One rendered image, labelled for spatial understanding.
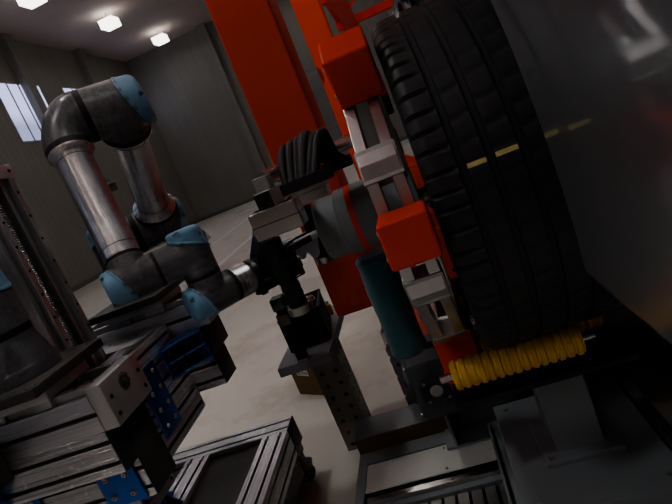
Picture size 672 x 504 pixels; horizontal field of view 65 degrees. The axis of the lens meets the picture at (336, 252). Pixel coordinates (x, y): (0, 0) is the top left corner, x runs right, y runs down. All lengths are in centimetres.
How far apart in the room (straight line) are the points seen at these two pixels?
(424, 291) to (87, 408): 65
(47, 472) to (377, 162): 86
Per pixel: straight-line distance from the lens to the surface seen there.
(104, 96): 127
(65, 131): 125
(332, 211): 104
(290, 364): 162
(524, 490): 123
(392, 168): 80
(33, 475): 125
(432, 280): 84
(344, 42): 87
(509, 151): 76
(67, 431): 115
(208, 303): 111
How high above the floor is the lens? 102
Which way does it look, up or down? 11 degrees down
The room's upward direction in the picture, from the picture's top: 22 degrees counter-clockwise
